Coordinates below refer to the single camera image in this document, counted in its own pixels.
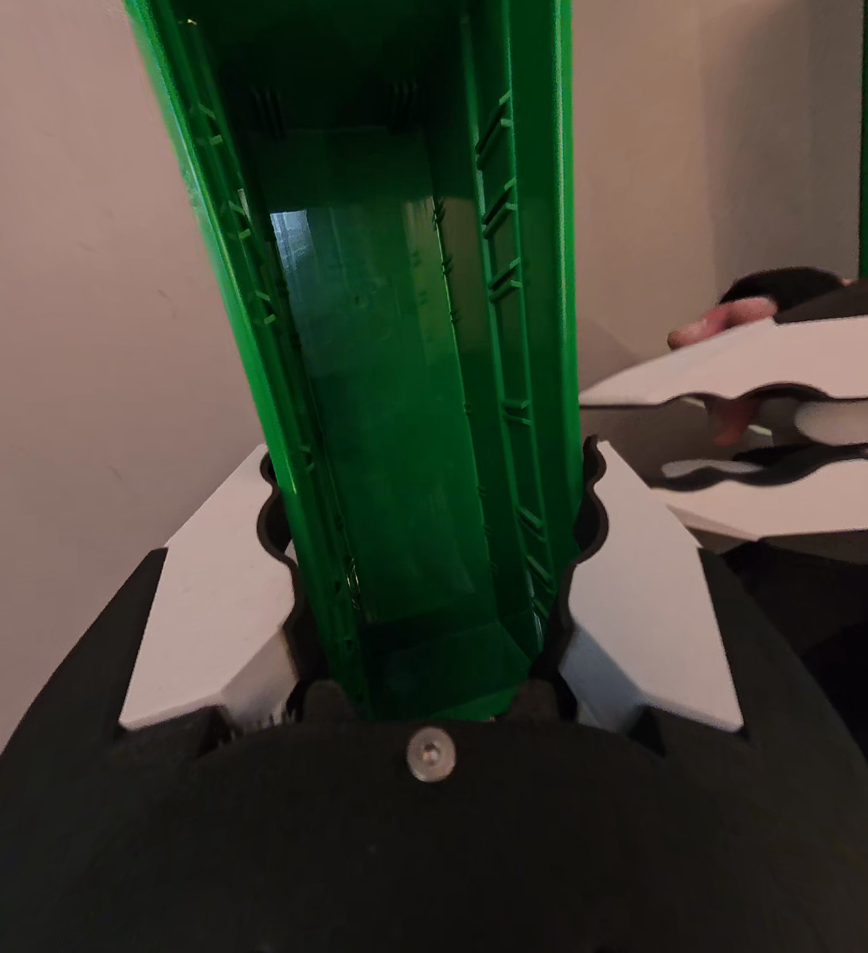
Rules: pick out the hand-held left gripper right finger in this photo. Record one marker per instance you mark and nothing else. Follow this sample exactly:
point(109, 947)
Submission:
point(649, 610)

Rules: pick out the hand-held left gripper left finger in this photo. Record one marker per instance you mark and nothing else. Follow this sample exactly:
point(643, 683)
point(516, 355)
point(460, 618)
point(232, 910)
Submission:
point(210, 610)

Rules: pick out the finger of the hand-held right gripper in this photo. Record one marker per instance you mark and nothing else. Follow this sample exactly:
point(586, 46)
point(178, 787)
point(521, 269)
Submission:
point(798, 499)
point(776, 357)

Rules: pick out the person's right hand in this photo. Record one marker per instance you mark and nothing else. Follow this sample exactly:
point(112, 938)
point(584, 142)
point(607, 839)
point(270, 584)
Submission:
point(716, 324)

